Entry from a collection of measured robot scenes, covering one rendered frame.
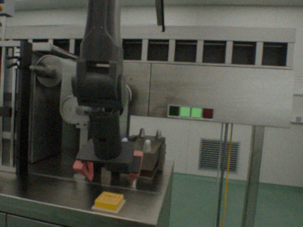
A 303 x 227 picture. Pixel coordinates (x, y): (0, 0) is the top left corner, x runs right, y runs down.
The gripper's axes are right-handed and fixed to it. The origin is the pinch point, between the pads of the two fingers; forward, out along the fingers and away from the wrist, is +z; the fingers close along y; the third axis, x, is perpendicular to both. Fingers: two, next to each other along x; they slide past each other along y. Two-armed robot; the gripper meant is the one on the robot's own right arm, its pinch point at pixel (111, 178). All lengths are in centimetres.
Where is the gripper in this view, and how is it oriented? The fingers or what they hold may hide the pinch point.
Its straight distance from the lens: 52.9
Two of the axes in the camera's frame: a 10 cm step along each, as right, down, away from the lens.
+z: -0.2, 8.4, 5.4
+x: -0.9, 5.3, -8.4
